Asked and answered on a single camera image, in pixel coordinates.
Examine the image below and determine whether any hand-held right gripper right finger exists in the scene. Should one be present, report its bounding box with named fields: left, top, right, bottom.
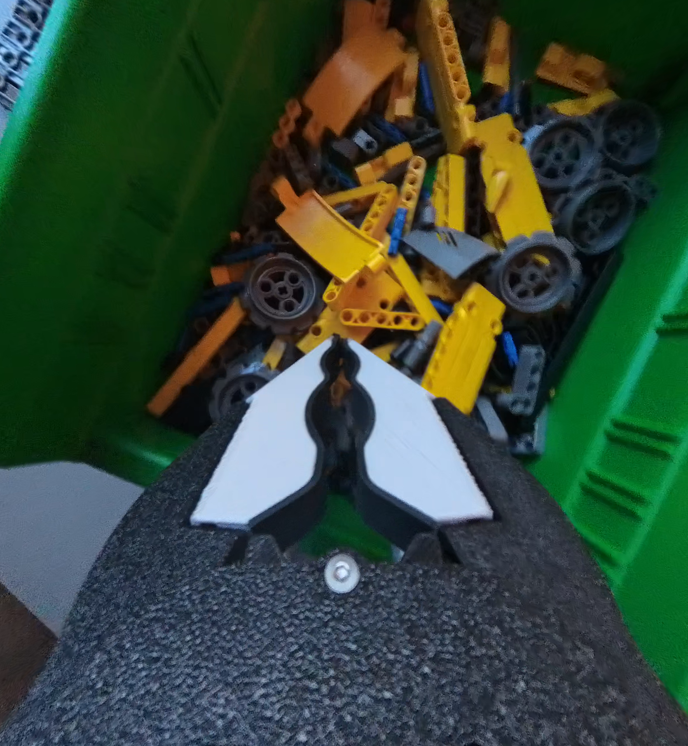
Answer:
left=346, top=338, right=494, bottom=547

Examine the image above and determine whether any green plastic bin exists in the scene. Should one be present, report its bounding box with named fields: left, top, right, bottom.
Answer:
left=0, top=0, right=688, bottom=720

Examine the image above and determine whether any pile of toy building parts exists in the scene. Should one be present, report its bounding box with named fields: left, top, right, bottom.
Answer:
left=146, top=0, right=664, bottom=458

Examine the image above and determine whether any grey desk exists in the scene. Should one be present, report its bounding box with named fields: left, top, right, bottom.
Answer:
left=0, top=0, right=152, bottom=639

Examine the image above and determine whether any long grey toy track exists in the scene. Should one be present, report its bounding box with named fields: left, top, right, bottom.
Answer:
left=0, top=0, right=53, bottom=112

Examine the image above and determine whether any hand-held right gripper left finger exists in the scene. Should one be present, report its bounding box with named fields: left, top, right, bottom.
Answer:
left=189, top=338, right=344, bottom=546

